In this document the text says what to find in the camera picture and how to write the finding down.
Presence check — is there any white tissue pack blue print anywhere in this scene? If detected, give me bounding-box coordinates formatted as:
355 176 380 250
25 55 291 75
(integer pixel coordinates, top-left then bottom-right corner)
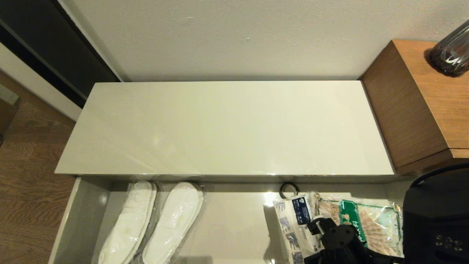
273 195 323 264

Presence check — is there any glossy white drawer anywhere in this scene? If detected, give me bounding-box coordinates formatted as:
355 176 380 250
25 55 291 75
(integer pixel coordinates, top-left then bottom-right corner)
48 175 455 264

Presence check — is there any snack bag green label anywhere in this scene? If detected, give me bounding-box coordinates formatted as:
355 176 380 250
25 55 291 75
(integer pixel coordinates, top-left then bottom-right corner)
311 192 404 258

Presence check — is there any black tape roll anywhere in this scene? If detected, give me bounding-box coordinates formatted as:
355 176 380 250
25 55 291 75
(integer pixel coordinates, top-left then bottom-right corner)
280 182 300 200

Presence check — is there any brown wooden side cabinet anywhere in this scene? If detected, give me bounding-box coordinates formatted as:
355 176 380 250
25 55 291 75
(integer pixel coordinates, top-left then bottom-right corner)
361 39 469 175

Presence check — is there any glossy white cabinet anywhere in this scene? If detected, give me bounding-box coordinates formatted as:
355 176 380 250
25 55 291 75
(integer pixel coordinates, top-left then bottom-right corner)
54 81 396 184

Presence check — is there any white slipper in plastic wrap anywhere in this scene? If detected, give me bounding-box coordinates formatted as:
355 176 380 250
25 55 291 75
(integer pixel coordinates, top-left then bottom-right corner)
142 182 204 264
98 180 157 264

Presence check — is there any dark ribbed glass vase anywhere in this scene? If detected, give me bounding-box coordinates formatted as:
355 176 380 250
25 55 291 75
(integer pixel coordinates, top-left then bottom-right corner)
429 19 469 77

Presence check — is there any black door panel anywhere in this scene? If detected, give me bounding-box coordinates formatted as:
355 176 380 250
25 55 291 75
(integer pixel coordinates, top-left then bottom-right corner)
0 0 122 107

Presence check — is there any white door frame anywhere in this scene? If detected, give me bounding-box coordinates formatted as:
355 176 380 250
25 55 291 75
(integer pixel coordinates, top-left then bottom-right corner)
0 41 83 121

